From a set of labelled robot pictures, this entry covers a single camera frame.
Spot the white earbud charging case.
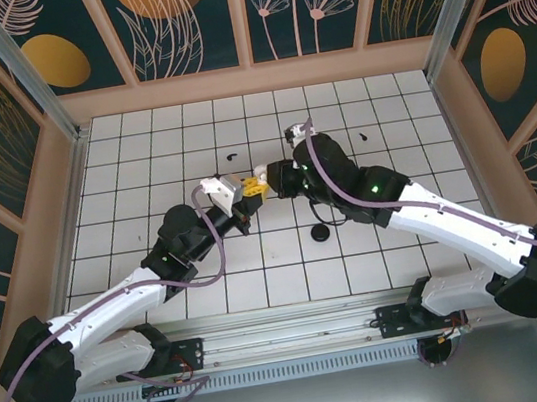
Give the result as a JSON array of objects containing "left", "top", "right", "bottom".
[{"left": 251, "top": 162, "right": 271, "bottom": 187}]

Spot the black earbud charging case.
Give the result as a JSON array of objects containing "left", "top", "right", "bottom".
[{"left": 309, "top": 222, "right": 332, "bottom": 245}]

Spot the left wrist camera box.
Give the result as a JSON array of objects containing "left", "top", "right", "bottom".
[{"left": 197, "top": 169, "right": 252, "bottom": 221}]

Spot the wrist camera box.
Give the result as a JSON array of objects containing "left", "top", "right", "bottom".
[
  {"left": 282, "top": 121, "right": 316, "bottom": 150},
  {"left": 197, "top": 169, "right": 252, "bottom": 221}
]

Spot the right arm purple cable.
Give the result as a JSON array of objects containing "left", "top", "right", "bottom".
[{"left": 301, "top": 82, "right": 537, "bottom": 383}]

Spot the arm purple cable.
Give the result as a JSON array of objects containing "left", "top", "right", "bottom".
[
  {"left": 301, "top": 82, "right": 537, "bottom": 383},
  {"left": 0, "top": 182, "right": 253, "bottom": 402}
]

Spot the thin black gripper wire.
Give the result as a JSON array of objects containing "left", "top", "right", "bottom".
[{"left": 308, "top": 197, "right": 350, "bottom": 230}]

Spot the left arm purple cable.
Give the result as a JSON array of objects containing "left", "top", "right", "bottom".
[{"left": 0, "top": 182, "right": 253, "bottom": 402}]

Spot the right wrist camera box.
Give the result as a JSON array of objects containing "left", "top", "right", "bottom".
[{"left": 282, "top": 121, "right": 316, "bottom": 150}]

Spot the aluminium side rail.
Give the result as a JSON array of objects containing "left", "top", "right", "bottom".
[
  {"left": 423, "top": 59, "right": 532, "bottom": 288},
  {"left": 15, "top": 124, "right": 122, "bottom": 356}
]

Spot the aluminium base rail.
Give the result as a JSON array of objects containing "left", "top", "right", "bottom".
[{"left": 16, "top": 265, "right": 537, "bottom": 400}]

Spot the grey slotted cable duct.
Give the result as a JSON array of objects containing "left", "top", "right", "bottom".
[{"left": 64, "top": 342, "right": 425, "bottom": 402}]

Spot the aluminium corner post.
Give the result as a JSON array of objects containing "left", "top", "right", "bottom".
[
  {"left": 412, "top": 0, "right": 527, "bottom": 83},
  {"left": 0, "top": 0, "right": 88, "bottom": 151}
]

